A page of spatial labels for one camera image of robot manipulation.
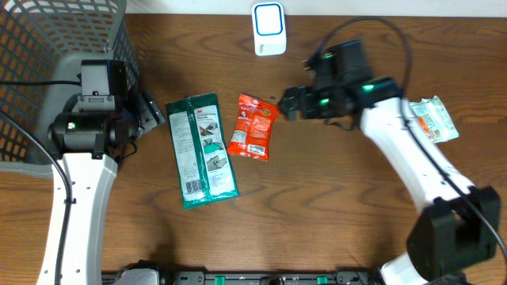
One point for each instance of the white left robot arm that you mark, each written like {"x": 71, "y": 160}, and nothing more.
{"x": 89, "y": 141}

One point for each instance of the grey plastic mesh basket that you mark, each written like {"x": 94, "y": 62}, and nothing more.
{"x": 43, "y": 43}

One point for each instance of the orange red snack bag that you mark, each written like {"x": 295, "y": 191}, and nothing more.
{"x": 253, "y": 128}

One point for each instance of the small orange box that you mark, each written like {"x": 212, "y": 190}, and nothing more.
{"x": 424, "y": 127}

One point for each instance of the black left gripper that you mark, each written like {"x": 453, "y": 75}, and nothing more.
{"x": 149, "y": 112}

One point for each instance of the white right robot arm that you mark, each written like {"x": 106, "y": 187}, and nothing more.
{"x": 457, "y": 223}

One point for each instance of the white barcode scanner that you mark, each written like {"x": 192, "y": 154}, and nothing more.
{"x": 269, "y": 29}

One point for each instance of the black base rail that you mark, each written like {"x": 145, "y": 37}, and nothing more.
{"x": 146, "y": 272}

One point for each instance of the green 3M cloth package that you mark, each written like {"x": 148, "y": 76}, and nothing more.
{"x": 203, "y": 165}

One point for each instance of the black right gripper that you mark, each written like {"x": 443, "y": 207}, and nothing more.
{"x": 314, "y": 108}

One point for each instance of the light teal wipes packet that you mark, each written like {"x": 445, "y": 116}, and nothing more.
{"x": 437, "y": 119}

